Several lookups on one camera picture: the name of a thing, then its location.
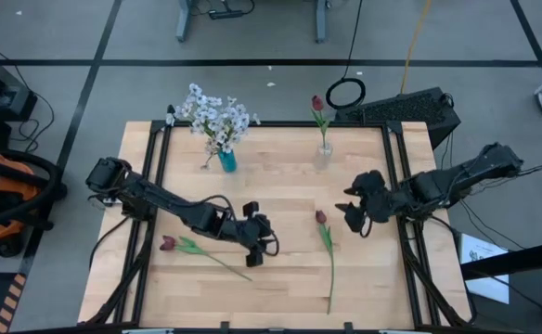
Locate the black equipment box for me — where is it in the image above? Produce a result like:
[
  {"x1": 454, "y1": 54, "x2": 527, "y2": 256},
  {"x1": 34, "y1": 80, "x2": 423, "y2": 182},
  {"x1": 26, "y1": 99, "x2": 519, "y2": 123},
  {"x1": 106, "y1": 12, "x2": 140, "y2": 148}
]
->
[{"x1": 0, "y1": 44, "x2": 38, "y2": 135}]

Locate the teal textured glass vase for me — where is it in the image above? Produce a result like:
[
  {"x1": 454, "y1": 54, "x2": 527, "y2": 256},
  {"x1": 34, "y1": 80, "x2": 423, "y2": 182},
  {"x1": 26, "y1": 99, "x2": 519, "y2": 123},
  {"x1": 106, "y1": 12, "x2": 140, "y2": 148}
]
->
[{"x1": 217, "y1": 148, "x2": 239, "y2": 174}]

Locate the yellow hanging cable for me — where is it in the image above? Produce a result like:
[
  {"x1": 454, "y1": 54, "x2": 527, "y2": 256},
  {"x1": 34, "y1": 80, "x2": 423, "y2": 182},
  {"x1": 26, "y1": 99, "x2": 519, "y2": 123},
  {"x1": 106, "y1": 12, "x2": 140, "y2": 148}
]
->
[{"x1": 399, "y1": 0, "x2": 433, "y2": 94}]

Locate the grey desk leg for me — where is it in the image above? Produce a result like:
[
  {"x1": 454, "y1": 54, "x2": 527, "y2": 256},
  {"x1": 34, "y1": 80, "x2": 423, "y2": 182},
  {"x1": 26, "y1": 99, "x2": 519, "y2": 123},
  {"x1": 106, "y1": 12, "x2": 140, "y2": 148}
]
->
[
  {"x1": 175, "y1": 0, "x2": 194, "y2": 44},
  {"x1": 315, "y1": 0, "x2": 331, "y2": 45}
]

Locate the black beam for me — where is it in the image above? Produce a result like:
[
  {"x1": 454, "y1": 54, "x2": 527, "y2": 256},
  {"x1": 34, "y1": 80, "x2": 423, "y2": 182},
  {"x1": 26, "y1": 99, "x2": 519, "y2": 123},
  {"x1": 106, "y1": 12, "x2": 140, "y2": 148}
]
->
[{"x1": 460, "y1": 238, "x2": 542, "y2": 282}]

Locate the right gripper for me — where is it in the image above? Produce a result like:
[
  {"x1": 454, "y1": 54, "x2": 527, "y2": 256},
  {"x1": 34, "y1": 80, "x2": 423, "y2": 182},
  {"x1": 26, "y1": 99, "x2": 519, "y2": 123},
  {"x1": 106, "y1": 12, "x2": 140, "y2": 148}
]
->
[{"x1": 334, "y1": 169, "x2": 395, "y2": 234}]

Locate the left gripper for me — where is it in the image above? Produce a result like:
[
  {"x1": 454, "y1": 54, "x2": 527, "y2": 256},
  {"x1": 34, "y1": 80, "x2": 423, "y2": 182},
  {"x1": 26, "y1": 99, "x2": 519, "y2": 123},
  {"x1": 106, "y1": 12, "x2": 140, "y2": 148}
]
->
[{"x1": 219, "y1": 200, "x2": 280, "y2": 269}]

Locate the black power strip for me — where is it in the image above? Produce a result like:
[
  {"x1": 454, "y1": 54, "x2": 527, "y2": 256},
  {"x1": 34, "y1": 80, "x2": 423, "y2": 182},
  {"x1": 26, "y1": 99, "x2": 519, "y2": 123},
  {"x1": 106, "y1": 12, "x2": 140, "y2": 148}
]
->
[{"x1": 208, "y1": 8, "x2": 245, "y2": 20}]

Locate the orange black shop vacuum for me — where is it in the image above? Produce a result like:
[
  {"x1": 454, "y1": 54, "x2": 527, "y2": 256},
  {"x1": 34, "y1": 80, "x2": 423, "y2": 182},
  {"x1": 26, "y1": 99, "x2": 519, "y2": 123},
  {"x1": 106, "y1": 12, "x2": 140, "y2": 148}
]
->
[{"x1": 0, "y1": 143, "x2": 69, "y2": 259}]

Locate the black hanging cable with coil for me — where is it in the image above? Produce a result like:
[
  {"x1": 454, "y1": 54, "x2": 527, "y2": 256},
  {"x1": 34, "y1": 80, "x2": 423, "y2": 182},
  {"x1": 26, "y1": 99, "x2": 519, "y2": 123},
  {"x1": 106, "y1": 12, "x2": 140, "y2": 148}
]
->
[{"x1": 325, "y1": 0, "x2": 368, "y2": 111}]

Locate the dark red artificial tulip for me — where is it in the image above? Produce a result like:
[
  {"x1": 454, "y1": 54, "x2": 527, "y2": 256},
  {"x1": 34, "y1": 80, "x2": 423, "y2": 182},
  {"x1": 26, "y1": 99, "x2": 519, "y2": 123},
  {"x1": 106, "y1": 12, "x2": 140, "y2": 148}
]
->
[
  {"x1": 315, "y1": 209, "x2": 336, "y2": 315},
  {"x1": 159, "y1": 234, "x2": 253, "y2": 283},
  {"x1": 310, "y1": 94, "x2": 332, "y2": 152}
]

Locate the white printed paper sheet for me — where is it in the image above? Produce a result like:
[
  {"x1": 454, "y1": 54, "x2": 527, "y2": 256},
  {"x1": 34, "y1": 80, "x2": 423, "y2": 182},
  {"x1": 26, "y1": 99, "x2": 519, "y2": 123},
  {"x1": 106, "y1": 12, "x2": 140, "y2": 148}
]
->
[{"x1": 458, "y1": 233, "x2": 511, "y2": 306}]

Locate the clear textured glass vase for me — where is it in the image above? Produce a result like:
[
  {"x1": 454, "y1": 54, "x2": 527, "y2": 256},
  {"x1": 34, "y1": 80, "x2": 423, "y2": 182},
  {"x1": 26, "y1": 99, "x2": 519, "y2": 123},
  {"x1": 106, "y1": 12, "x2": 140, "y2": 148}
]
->
[{"x1": 314, "y1": 141, "x2": 335, "y2": 172}]

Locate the black computer tower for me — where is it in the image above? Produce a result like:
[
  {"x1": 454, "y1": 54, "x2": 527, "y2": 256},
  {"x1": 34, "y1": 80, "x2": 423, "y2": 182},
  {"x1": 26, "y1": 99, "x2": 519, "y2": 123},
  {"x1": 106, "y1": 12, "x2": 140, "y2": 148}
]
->
[{"x1": 335, "y1": 86, "x2": 462, "y2": 149}]

